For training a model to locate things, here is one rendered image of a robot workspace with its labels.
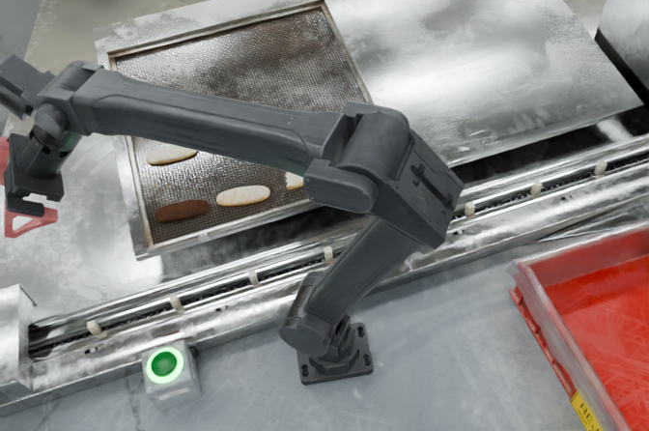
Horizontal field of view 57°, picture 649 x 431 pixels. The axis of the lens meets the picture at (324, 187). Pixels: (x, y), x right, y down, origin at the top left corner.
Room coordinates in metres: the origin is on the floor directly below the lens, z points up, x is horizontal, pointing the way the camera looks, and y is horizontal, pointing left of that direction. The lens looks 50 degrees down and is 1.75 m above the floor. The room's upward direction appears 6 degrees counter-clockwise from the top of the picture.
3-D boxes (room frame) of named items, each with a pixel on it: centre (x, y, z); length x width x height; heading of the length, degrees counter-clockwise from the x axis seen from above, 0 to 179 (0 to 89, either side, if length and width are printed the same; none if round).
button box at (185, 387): (0.40, 0.27, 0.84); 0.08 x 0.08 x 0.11; 14
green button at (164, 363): (0.40, 0.27, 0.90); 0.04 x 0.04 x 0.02
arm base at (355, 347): (0.42, 0.01, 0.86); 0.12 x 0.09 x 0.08; 94
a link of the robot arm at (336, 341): (0.43, 0.03, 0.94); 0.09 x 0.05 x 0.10; 62
